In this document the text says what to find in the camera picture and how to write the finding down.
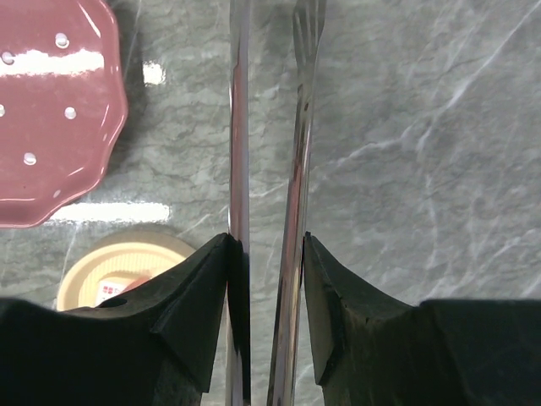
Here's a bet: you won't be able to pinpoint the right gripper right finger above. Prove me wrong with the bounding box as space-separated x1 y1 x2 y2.
303 235 540 405

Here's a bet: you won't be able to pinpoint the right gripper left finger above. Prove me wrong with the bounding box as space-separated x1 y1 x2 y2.
1 233 247 405

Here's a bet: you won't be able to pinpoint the cream lid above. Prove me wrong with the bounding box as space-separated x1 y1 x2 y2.
56 231 195 311

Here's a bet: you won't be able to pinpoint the metal tongs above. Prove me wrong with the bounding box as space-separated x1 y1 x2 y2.
226 1 326 405

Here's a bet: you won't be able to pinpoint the pink polka dot plate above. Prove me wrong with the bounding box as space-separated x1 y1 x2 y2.
1 1 128 228

